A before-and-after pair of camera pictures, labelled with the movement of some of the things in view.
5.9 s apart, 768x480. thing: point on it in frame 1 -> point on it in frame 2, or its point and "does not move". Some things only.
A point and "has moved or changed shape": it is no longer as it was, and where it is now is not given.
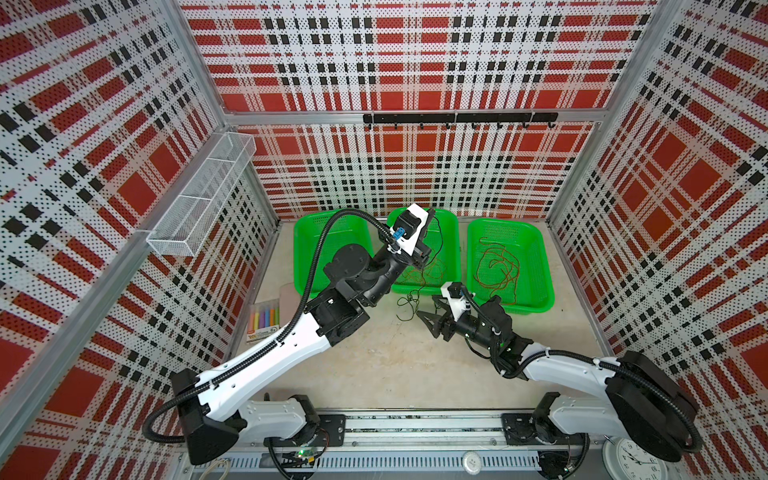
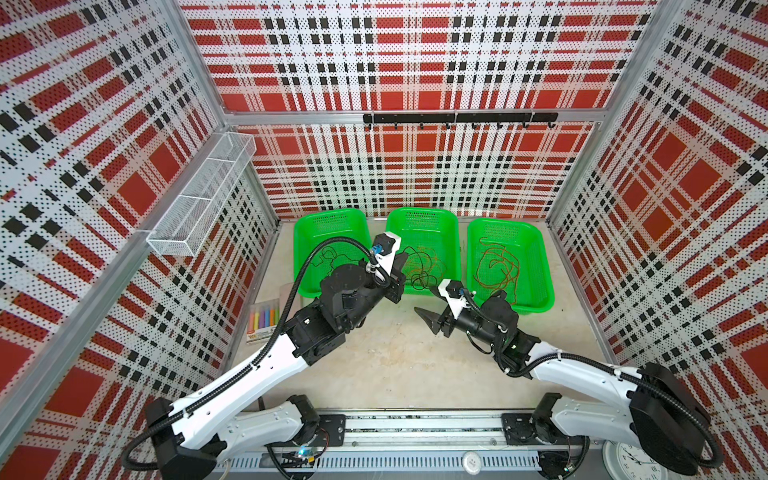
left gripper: (418, 259) -> (395, 280)
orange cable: (430, 273) does not move
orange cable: (431, 273) does not move
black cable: (409, 305) has moved or changed shape
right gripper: (438, 321) does not move
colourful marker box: (262, 319) does not move
